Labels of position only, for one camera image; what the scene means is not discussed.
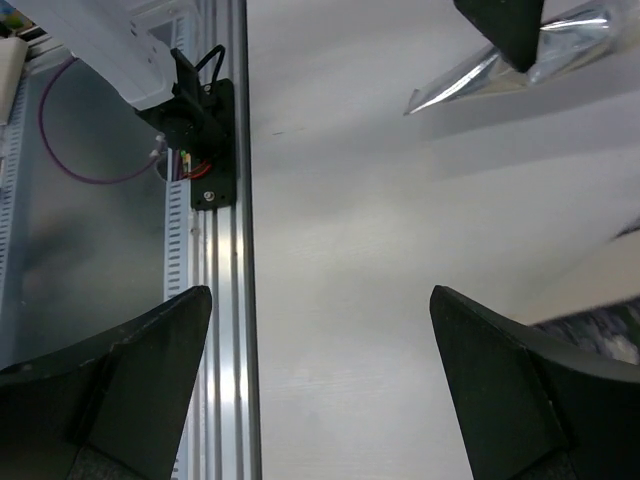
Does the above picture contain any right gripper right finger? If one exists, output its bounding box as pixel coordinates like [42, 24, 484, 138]
[430, 286, 639, 479]

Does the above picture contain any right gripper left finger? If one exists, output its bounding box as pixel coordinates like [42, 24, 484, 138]
[1, 286, 212, 479]

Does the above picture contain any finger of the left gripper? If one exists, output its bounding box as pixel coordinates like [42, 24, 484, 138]
[453, 0, 545, 73]

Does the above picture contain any silver squeeze tube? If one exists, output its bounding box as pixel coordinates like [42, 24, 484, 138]
[404, 1, 639, 116]

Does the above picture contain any cream canvas tote bag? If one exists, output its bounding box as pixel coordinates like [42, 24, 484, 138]
[515, 220, 639, 365]

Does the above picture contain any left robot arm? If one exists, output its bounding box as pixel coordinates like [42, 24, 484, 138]
[12, 1, 544, 157]

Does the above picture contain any aluminium mounting rail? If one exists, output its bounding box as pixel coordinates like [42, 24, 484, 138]
[184, 1, 262, 479]

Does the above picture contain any white slotted cable duct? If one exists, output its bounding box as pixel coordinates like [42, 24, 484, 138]
[164, 180, 193, 480]

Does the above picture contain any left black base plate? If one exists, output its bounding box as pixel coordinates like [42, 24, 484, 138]
[190, 78, 237, 211]

